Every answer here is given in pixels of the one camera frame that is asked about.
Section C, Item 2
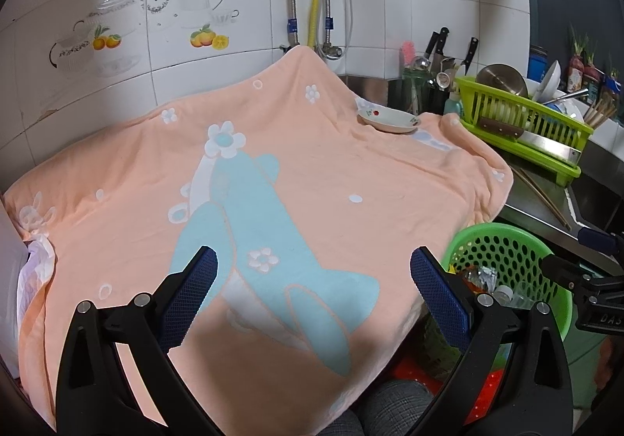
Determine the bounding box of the green perforated plastic basket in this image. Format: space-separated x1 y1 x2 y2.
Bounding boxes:
441 223 572 338

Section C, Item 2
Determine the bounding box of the cleaver with wooden handle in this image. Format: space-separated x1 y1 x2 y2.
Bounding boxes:
478 118 582 166

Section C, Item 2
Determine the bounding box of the wooden chopstick on counter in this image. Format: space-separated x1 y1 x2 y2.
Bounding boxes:
511 167 572 231

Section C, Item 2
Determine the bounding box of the black knife handle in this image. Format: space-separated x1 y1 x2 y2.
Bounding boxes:
460 37 479 75

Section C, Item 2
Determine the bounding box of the green dish drying rack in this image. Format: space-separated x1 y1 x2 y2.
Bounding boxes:
456 77 593 187

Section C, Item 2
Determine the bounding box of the small white floral dish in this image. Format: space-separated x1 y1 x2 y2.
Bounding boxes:
358 106 420 134

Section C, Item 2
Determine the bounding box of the peach floral towel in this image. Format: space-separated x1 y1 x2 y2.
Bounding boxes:
4 47 513 435

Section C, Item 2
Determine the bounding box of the clear plastic bottle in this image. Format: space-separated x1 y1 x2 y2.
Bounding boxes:
458 266 534 309

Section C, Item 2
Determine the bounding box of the white plastic bag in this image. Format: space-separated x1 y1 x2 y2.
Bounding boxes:
16 234 56 329

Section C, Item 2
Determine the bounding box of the steel bowl in rack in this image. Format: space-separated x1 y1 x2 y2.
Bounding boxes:
476 63 529 98

